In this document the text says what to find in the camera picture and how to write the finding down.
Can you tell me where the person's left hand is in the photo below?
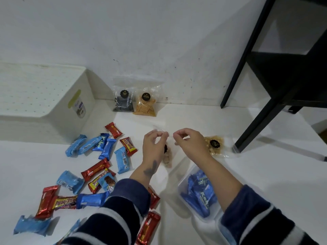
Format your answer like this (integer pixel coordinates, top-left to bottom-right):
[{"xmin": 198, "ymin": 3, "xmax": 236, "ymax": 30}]
[{"xmin": 142, "ymin": 129, "xmax": 170, "ymax": 164}]

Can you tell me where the person's left forearm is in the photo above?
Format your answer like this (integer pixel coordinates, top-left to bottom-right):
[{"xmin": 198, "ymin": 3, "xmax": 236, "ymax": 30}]
[{"xmin": 61, "ymin": 160, "xmax": 164, "ymax": 245}]

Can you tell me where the clear bag of orange crackers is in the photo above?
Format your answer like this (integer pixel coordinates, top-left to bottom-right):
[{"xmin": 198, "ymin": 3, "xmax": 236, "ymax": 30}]
[{"xmin": 133, "ymin": 80, "xmax": 164, "ymax": 117}]

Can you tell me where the clear bag of dark cookies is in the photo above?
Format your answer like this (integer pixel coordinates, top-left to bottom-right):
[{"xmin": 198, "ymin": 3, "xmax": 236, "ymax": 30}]
[{"xmin": 112, "ymin": 76, "xmax": 136, "ymax": 113}]

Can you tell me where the white perforated storage basket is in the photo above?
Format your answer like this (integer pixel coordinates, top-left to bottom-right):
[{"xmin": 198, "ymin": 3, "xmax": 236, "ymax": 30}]
[{"xmin": 0, "ymin": 61, "xmax": 95, "ymax": 145}]

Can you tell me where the person's right forearm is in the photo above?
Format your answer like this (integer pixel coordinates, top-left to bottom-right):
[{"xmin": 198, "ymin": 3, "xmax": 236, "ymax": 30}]
[{"xmin": 197, "ymin": 155, "xmax": 320, "ymax": 245}]

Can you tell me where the stack of dark blue packets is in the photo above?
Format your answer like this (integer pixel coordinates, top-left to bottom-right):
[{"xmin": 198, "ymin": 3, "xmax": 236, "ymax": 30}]
[{"xmin": 181, "ymin": 170, "xmax": 218, "ymax": 218}]

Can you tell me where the person's right hand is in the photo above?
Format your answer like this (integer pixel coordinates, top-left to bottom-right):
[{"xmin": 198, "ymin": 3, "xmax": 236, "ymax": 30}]
[{"xmin": 173, "ymin": 128, "xmax": 213, "ymax": 165}]

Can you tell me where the pile of snack bars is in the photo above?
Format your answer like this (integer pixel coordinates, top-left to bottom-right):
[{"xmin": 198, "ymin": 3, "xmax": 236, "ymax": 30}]
[{"xmin": 13, "ymin": 121, "xmax": 161, "ymax": 245}]

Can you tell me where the clear bag of yellow nuts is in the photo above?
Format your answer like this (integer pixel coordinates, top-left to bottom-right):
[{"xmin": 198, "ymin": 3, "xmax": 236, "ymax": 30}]
[{"xmin": 203, "ymin": 135, "xmax": 229, "ymax": 159}]

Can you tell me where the clear bag of pastel puffs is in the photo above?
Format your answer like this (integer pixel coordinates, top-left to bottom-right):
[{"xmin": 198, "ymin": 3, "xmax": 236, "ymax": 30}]
[{"xmin": 153, "ymin": 129, "xmax": 174, "ymax": 168}]

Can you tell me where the black metal shelf rack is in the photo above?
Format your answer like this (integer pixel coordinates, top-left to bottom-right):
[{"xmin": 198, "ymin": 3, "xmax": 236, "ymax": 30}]
[{"xmin": 220, "ymin": 0, "xmax": 327, "ymax": 162}]

